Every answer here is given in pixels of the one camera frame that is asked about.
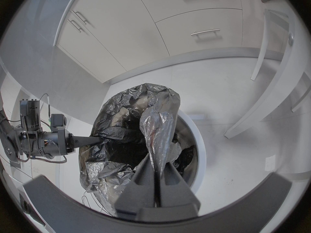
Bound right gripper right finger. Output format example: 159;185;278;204
159;162;201;216

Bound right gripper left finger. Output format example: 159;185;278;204
114;153;157;220

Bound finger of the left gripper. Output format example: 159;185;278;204
73;136;104;149

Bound black plastic bag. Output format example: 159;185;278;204
78;83;198;216

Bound white trash bin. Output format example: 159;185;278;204
174;113;207;194

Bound white chair with grey seat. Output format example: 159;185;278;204
224;0;311;140

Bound black cable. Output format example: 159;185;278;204
39;93;52;118
25;154;68;164

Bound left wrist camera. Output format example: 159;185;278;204
50;114;67;133

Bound beige cabinet with metal handles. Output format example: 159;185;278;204
53;0;287;84

